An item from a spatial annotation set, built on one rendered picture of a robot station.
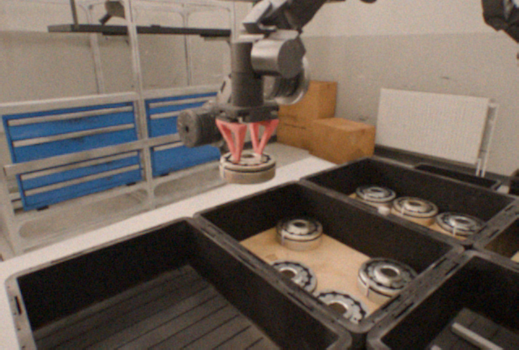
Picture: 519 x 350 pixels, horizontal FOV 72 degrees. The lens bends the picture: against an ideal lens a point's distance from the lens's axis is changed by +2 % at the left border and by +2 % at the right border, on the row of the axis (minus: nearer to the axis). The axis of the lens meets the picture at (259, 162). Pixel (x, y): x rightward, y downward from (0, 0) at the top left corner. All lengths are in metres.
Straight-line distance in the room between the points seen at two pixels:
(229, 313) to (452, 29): 3.59
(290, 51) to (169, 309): 0.46
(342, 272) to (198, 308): 0.28
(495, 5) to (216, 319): 1.11
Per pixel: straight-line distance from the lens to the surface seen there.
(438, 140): 3.91
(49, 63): 3.23
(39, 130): 2.37
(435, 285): 0.58
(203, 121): 1.58
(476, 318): 0.72
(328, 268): 0.74
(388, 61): 4.17
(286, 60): 0.54
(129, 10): 2.50
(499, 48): 3.82
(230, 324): 0.62
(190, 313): 0.65
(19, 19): 3.20
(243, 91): 0.60
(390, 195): 1.02
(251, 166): 0.61
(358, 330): 0.48
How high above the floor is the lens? 1.25
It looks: 19 degrees down
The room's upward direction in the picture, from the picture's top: straight up
